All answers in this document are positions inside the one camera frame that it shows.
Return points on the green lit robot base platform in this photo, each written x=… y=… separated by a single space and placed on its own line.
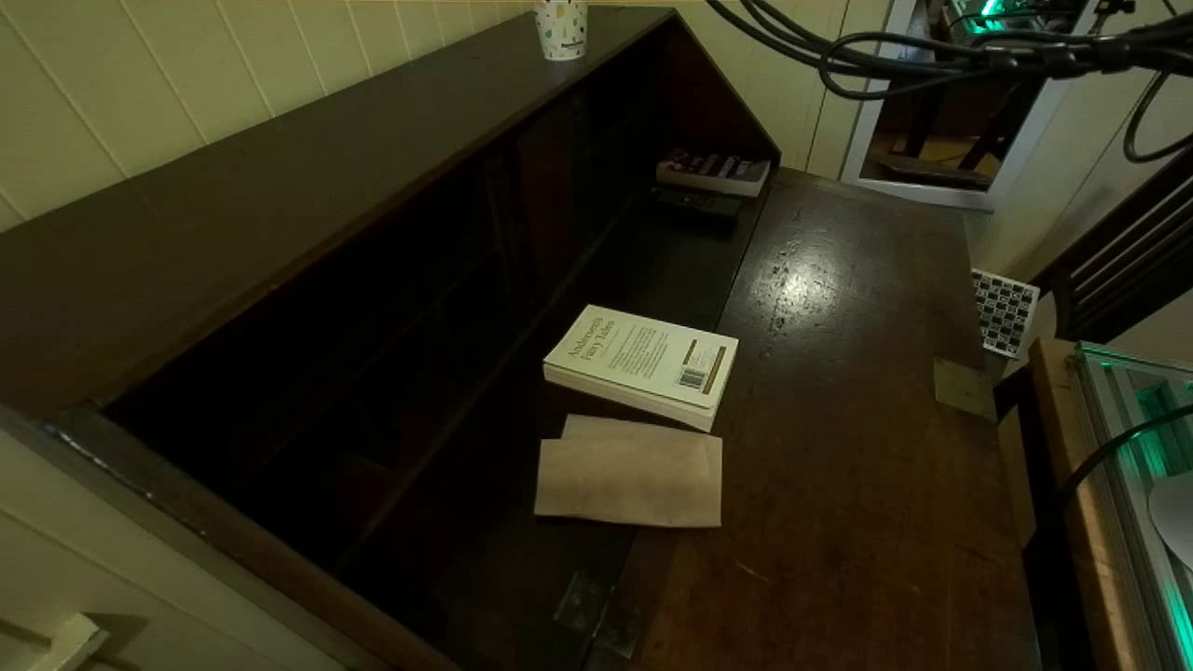
x=1122 y=423

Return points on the white paperback book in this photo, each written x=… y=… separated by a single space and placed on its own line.
x=640 y=359

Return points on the brown paper envelope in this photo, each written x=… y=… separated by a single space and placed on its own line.
x=632 y=479

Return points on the metal desk hinge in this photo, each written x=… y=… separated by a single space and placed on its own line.
x=599 y=618

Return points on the white patterned cup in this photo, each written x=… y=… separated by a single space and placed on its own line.
x=562 y=26

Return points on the dark wooden secretary desk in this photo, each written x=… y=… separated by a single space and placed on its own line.
x=247 y=224

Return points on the small paper note card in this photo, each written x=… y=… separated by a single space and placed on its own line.
x=968 y=390

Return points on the white framed doorway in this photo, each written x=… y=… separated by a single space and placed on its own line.
x=943 y=152

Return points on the white perforated box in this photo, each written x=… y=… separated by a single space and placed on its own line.
x=999 y=315

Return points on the light wooden robot table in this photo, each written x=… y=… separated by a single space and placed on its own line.
x=1067 y=497

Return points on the white trim piece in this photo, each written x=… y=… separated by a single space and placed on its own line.
x=56 y=639

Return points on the dark slatted wooden frame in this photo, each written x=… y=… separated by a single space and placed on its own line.
x=1120 y=254

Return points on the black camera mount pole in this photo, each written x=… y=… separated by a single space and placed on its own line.
x=1151 y=56

